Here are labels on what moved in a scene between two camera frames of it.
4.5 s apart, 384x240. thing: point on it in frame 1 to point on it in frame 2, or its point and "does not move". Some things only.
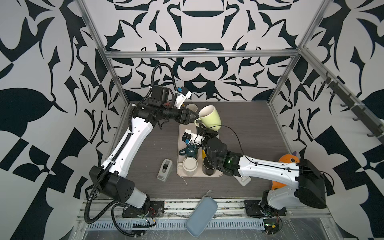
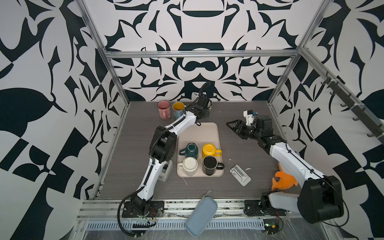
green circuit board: (271, 225) does not move
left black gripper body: (171, 114) to (205, 114)
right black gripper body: (206, 143) to (249, 132)
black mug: (208, 168) does not move
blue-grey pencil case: (202, 216) does not move
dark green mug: (190, 150) does not move
